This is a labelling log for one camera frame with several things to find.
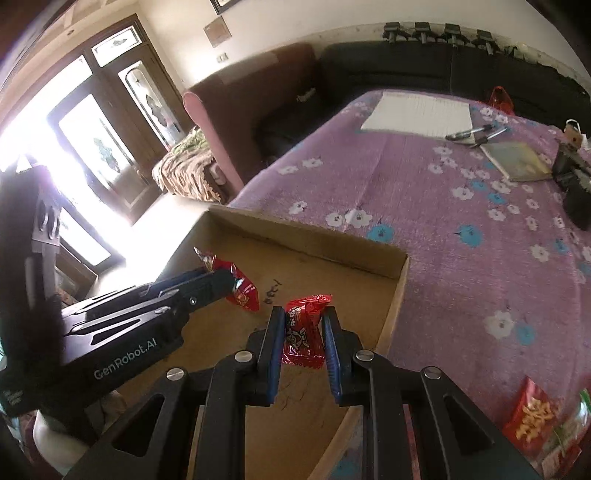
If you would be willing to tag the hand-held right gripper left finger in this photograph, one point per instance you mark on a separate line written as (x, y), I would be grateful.
(277, 355)

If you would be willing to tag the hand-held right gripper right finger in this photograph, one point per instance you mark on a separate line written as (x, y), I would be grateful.
(330, 357)

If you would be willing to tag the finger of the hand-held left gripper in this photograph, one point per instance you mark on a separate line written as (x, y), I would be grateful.
(184, 276)
(203, 293)

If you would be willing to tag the red candy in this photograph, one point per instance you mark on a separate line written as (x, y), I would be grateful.
(244, 291)
(302, 332)

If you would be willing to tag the brown cardboard box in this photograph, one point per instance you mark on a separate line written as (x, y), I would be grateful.
(221, 258)

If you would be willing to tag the brown patterned blanket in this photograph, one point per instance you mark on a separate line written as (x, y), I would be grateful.
(184, 166)

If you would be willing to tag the wooden glass door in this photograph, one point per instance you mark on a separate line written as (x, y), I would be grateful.
(138, 115)

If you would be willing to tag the brown sofa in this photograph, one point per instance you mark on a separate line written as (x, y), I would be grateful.
(231, 106)

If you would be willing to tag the purple floral blanket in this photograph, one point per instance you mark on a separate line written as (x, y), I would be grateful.
(415, 194)

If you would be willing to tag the black pen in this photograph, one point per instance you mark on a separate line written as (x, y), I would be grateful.
(464, 134)

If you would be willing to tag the olive green book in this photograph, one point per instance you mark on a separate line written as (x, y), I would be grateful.
(515, 159)

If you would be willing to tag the silver pen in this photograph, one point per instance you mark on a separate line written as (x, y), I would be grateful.
(489, 137)

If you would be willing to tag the black sofa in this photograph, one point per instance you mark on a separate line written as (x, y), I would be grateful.
(392, 69)

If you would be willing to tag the black pot with brown flower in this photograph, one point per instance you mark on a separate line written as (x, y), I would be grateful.
(565, 159)

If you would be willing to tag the red plastic bag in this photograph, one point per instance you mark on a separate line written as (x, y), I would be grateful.
(501, 99)

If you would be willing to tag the brown wall plate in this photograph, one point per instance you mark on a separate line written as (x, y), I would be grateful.
(217, 30)

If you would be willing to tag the framed wall picture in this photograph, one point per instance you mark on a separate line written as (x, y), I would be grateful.
(224, 3)

